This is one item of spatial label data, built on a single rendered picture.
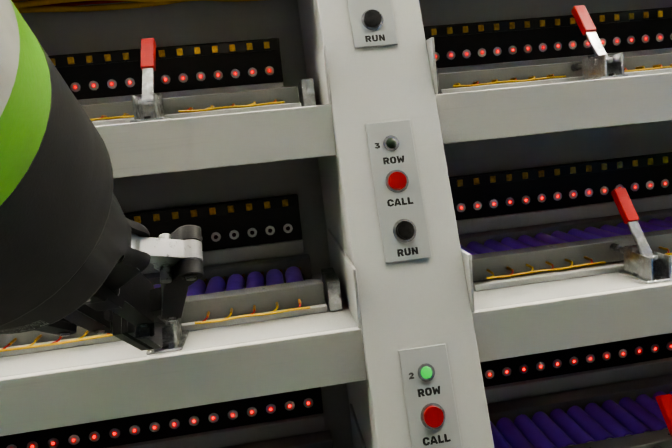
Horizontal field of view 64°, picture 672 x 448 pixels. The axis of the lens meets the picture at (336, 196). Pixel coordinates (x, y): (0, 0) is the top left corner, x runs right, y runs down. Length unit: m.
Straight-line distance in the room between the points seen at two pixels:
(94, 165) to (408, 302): 0.33
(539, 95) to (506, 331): 0.22
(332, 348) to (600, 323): 0.24
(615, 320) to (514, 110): 0.21
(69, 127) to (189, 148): 0.32
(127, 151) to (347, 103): 0.19
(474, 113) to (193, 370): 0.33
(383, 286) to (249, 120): 0.18
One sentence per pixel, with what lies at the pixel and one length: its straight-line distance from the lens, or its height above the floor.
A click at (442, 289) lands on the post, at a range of 0.47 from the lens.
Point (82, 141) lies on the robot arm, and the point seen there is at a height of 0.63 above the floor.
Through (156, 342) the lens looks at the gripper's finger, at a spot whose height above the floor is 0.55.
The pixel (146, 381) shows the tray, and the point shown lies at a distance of 0.47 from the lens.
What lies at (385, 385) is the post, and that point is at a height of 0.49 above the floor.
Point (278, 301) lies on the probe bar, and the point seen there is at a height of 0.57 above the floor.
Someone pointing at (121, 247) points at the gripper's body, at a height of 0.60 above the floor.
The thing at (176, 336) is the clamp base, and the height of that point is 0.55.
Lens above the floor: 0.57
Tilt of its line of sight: 9 degrees up
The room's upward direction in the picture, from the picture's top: 8 degrees counter-clockwise
